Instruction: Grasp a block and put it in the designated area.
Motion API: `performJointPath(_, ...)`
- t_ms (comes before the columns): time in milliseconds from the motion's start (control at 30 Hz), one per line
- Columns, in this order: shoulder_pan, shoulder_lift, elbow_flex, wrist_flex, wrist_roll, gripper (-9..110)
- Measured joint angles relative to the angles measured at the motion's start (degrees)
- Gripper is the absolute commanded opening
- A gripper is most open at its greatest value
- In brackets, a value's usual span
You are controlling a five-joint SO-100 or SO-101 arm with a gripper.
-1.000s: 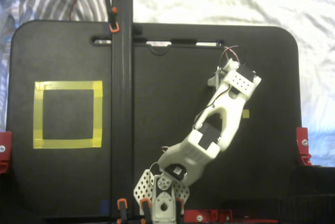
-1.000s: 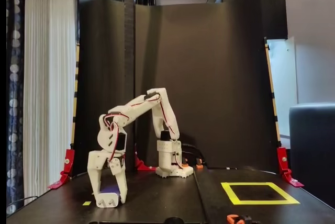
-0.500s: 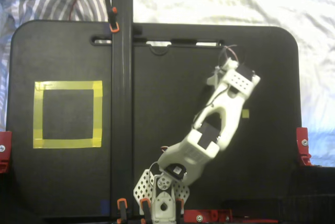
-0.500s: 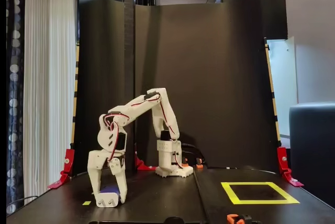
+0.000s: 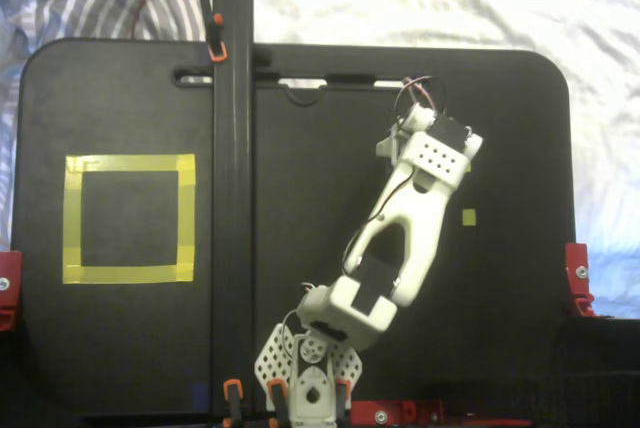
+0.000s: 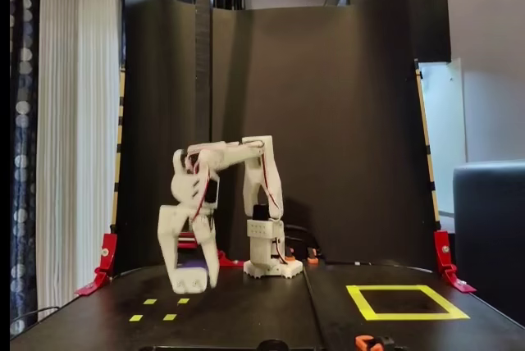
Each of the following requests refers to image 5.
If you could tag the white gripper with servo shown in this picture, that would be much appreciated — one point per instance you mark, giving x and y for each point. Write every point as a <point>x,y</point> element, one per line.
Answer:
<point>388,146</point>

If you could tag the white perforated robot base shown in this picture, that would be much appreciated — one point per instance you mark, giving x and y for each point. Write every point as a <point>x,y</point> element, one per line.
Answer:
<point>272,363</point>

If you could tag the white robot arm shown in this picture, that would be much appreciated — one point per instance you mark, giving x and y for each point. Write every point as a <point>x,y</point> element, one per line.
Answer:
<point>420,238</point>

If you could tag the small yellow tape marker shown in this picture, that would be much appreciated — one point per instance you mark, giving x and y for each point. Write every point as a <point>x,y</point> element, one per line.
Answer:
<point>469,217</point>

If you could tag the orange and black spring clamp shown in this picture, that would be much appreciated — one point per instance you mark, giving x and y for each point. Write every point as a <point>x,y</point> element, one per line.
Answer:
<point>216,43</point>
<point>276,390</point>
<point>343,390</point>
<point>233,393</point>

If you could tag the black backdrop sheet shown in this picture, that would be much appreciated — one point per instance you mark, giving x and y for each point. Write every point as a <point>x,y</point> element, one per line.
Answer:
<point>600,373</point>

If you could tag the yellow tape square outline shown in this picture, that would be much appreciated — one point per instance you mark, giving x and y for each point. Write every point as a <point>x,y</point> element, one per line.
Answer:
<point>72,218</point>

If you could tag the black flat rail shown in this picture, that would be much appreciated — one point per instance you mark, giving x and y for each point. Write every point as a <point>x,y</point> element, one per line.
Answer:
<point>232,198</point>

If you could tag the red plastic bracket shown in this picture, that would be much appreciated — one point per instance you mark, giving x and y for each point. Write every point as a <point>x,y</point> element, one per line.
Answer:
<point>10,268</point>
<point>577,258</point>

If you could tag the red pole foot bracket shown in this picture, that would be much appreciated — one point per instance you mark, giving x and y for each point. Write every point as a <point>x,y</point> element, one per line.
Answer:
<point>400,410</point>

